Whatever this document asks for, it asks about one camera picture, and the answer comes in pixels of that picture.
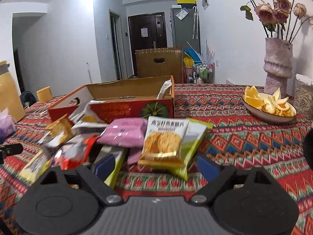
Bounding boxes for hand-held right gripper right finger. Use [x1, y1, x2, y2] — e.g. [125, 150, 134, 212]
[187, 155, 275, 206]

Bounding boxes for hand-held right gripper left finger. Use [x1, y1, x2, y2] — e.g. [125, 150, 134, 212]
[39, 155, 124, 206]

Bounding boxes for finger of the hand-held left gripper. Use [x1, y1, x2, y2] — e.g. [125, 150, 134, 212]
[0, 143, 24, 164]

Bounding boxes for white green-edged snack packet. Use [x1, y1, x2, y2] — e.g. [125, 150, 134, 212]
[98, 146, 128, 189]

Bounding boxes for pale yellow snack packet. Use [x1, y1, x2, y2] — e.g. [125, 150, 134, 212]
[18, 149, 53, 184]

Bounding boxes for green and white snack packet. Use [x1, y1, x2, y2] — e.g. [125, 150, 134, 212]
[176, 118, 213, 182]

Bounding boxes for small pink snack packet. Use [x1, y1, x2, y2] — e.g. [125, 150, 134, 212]
[127, 148, 145, 165]

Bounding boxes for red snack packet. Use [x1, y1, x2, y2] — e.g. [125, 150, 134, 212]
[52, 136, 98, 170]

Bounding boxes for large pink snack packet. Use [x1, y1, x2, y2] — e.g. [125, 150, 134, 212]
[96, 117, 148, 148]

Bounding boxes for silver and yellow snack packet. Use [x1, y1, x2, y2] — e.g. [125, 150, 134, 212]
[68, 100, 108, 130]

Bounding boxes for yellow cracker snack packet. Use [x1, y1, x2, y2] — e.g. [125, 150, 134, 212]
[138, 116, 190, 169]

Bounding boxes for golden snack packet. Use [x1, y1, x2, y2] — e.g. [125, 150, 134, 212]
[45, 116, 74, 147]

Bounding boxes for red pumpkin print cardboard box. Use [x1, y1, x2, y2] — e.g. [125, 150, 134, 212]
[48, 75, 175, 124]

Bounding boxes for purple tissue pack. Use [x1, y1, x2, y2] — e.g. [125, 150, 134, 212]
[0, 114, 16, 137]

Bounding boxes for dark backpack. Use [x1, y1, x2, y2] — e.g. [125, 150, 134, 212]
[20, 91, 37, 108]

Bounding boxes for yellow cup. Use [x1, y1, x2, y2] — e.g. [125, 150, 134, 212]
[37, 86, 53, 103]

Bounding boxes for pile of orange peels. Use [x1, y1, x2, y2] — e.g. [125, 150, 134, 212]
[243, 85, 295, 117]

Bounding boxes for dark round object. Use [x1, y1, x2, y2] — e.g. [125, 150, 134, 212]
[302, 125, 313, 169]

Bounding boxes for clear jar of seeds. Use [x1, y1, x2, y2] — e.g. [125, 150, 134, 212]
[292, 73, 313, 120]

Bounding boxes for pink ceramic vase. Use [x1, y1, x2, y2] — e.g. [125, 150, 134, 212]
[263, 37, 293, 98]

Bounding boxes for grey refrigerator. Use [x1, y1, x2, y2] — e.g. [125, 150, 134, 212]
[170, 5, 201, 52]

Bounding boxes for folded white umbrella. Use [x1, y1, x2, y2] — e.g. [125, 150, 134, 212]
[192, 7, 199, 40]

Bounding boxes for dark entrance door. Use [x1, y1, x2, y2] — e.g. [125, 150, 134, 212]
[128, 13, 168, 77]

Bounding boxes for dried rose bouquet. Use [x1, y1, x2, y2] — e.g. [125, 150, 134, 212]
[227, 0, 313, 43]

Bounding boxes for wire storage cart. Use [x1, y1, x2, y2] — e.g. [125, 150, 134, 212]
[183, 62, 215, 84]

